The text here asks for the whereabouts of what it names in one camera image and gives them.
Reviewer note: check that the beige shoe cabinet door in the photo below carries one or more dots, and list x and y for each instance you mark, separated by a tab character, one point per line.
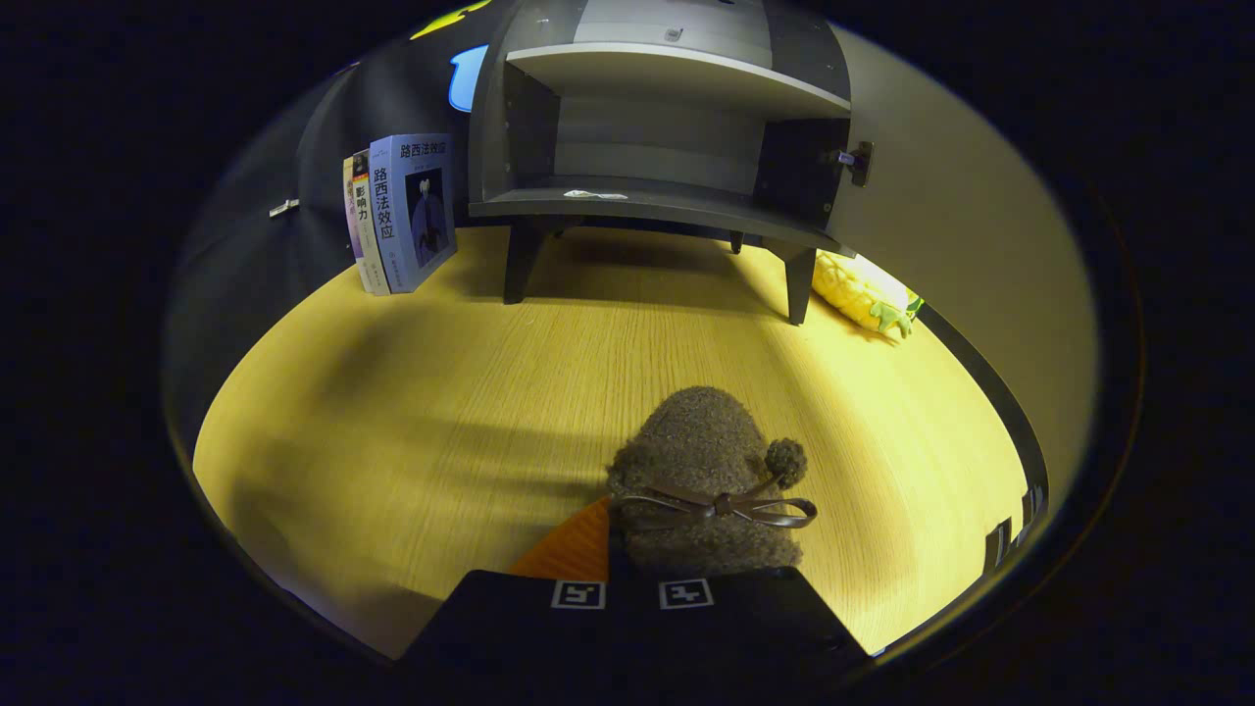
961	196

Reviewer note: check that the dark grey shoe cabinet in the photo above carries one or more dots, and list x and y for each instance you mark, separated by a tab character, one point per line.
677	69

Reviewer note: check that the yellow plush toy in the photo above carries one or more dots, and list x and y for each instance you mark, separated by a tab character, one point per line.
863	292

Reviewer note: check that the brown fuzzy shoe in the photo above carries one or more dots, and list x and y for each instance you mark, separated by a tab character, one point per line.
701	441

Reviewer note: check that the white clothes peg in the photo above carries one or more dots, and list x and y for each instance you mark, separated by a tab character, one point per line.
284	207

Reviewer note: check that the black backdrop cloth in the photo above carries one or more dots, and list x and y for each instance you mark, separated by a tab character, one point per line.
245	245

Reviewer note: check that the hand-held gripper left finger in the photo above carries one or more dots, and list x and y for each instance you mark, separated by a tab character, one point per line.
520	618

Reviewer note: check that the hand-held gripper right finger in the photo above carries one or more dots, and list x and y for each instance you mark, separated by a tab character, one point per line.
745	618

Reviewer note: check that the pale yellow book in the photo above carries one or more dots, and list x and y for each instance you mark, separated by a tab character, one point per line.
349	211

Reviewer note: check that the blue cover book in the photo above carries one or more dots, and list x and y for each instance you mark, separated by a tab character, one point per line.
417	211

